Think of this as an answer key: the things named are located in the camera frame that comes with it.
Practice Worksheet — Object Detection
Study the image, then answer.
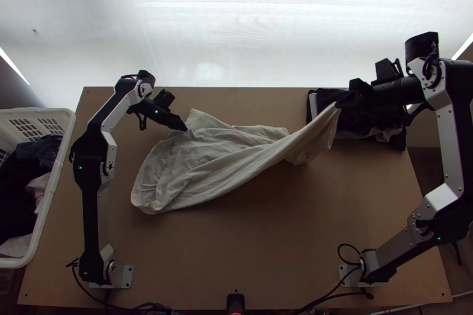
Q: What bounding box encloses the white t-shirt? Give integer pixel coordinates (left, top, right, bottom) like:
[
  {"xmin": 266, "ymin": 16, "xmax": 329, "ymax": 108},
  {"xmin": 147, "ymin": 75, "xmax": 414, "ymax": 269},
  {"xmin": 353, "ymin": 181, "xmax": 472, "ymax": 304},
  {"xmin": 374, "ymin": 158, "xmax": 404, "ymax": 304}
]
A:
[{"xmin": 129, "ymin": 102, "xmax": 341, "ymax": 216}]

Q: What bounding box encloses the pile of folded clothes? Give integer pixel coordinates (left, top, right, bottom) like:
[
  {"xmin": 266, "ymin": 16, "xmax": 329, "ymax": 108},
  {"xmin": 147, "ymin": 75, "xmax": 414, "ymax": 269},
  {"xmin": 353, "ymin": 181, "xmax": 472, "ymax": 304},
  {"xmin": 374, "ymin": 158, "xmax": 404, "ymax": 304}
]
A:
[{"xmin": 306, "ymin": 87, "xmax": 408, "ymax": 152}]

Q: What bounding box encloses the white laundry basket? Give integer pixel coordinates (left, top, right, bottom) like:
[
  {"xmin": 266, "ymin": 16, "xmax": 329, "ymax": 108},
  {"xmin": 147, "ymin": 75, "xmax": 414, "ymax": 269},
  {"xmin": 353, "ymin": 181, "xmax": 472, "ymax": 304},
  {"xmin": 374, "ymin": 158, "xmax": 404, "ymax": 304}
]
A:
[{"xmin": 0, "ymin": 108, "xmax": 76, "ymax": 269}]

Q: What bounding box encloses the heap of clothes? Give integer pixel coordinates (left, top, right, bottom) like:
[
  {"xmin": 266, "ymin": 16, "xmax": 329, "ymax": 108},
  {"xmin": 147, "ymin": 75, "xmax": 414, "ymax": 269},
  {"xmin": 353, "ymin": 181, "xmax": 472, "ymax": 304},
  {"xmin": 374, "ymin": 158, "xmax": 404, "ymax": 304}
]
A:
[{"xmin": 0, "ymin": 134, "xmax": 64, "ymax": 258}]

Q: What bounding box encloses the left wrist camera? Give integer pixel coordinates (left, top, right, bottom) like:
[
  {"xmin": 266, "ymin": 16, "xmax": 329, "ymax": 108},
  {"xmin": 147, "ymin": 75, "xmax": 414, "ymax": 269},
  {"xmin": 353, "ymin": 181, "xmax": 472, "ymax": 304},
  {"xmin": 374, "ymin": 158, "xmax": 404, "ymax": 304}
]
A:
[{"xmin": 154, "ymin": 89, "xmax": 176, "ymax": 110}]

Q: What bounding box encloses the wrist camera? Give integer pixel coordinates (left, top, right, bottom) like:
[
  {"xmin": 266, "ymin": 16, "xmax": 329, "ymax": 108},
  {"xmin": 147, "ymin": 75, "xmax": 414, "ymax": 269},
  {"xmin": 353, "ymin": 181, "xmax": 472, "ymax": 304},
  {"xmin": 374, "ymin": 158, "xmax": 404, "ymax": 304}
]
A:
[
  {"xmin": 154, "ymin": 89, "xmax": 176, "ymax": 110},
  {"xmin": 370, "ymin": 57, "xmax": 403, "ymax": 86}
]

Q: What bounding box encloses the black cable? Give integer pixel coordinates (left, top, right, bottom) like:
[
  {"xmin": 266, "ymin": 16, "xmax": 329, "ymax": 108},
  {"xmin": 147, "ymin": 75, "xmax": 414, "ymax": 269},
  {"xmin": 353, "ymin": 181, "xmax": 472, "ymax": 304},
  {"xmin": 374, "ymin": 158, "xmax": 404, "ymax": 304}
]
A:
[
  {"xmin": 338, "ymin": 242, "xmax": 366, "ymax": 271},
  {"xmin": 294, "ymin": 287, "xmax": 375, "ymax": 314},
  {"xmin": 66, "ymin": 257, "xmax": 112, "ymax": 315},
  {"xmin": 134, "ymin": 106, "xmax": 150, "ymax": 132}
]

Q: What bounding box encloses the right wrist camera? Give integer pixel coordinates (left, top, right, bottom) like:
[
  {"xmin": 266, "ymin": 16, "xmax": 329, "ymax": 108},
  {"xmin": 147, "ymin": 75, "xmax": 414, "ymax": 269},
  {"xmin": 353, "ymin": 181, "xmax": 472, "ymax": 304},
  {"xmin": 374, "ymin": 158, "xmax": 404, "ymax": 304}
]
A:
[{"xmin": 370, "ymin": 57, "xmax": 403, "ymax": 86}]

